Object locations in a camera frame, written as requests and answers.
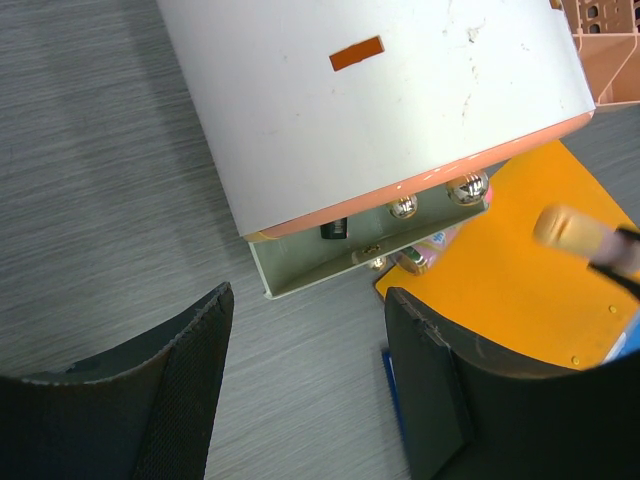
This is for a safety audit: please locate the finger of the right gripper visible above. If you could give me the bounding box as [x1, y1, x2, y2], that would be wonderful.
[587, 227, 639, 295]

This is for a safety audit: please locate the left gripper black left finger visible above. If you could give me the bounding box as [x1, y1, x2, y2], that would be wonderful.
[1, 282, 234, 479]

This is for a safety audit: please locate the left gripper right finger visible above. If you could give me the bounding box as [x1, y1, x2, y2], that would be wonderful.
[385, 288, 639, 479]

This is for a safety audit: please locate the orange folder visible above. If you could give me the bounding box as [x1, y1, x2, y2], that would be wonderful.
[375, 141, 639, 369]

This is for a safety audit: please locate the grey cabinet drawer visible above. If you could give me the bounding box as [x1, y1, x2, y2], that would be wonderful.
[250, 196, 488, 299]

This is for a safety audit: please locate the orange desk file organizer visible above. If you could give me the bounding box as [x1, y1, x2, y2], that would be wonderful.
[550, 0, 639, 111]

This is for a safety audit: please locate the white arched drawer cabinet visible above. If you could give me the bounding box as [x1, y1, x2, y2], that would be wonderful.
[158, 1, 595, 238]

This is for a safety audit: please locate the black binder clip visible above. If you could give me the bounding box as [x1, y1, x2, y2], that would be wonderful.
[320, 217, 348, 240]

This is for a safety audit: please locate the light blue thin folder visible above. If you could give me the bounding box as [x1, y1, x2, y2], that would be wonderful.
[602, 311, 640, 364]

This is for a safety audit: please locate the blue ring binder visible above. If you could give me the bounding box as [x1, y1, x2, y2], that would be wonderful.
[381, 348, 406, 442]

